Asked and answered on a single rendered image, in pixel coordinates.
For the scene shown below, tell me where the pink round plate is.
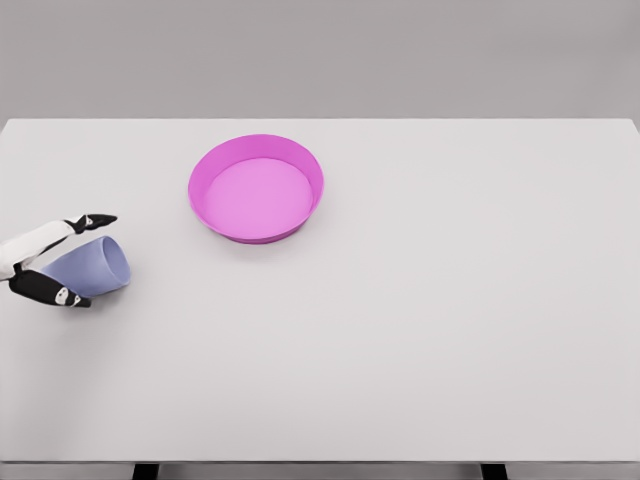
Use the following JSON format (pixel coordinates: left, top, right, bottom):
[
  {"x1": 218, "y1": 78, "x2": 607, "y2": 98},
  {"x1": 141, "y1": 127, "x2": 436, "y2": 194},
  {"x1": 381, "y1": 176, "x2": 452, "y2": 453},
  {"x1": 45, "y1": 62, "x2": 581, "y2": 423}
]
[{"x1": 187, "y1": 133, "x2": 325, "y2": 245}]

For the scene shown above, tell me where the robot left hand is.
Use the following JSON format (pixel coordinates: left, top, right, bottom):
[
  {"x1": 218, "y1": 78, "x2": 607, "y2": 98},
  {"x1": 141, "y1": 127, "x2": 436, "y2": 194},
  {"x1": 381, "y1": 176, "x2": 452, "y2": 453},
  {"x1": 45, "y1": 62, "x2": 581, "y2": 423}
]
[{"x1": 0, "y1": 213, "x2": 119, "y2": 309}]

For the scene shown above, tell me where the lavender blue cup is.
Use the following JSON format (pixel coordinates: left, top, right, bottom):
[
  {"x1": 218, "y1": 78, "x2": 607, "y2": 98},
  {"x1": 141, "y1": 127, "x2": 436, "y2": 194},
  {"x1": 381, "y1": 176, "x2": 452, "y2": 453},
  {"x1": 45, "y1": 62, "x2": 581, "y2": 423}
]
[{"x1": 39, "y1": 235, "x2": 132, "y2": 296}]

